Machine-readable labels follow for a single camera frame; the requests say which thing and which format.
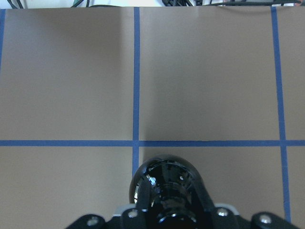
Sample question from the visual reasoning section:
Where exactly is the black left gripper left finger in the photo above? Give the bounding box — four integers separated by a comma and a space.
135, 178, 151, 212

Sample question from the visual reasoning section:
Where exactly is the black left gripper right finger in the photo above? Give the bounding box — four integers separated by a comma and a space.
192, 176, 214, 212

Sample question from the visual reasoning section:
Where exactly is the dark wine bottle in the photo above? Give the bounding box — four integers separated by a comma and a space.
129, 155, 200, 229

